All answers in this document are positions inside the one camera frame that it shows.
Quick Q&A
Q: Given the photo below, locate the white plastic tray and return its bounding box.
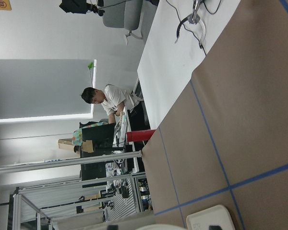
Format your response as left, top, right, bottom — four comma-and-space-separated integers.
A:
186, 205, 235, 230

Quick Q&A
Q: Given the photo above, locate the grey office chair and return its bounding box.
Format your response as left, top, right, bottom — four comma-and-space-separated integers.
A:
102, 0, 143, 44

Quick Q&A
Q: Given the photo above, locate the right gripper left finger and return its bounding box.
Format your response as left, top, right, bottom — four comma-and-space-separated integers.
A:
107, 225, 118, 230

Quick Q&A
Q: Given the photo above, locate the person in white shirt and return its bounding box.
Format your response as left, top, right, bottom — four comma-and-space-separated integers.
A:
81, 84, 144, 123

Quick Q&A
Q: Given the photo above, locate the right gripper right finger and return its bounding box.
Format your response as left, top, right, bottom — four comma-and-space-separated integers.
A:
209, 225, 220, 230

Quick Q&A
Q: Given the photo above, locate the red cylinder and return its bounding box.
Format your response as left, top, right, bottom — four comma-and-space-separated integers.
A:
126, 129, 155, 142

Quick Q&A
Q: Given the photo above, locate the pale yellow cup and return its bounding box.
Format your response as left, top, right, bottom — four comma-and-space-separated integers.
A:
136, 224, 185, 230

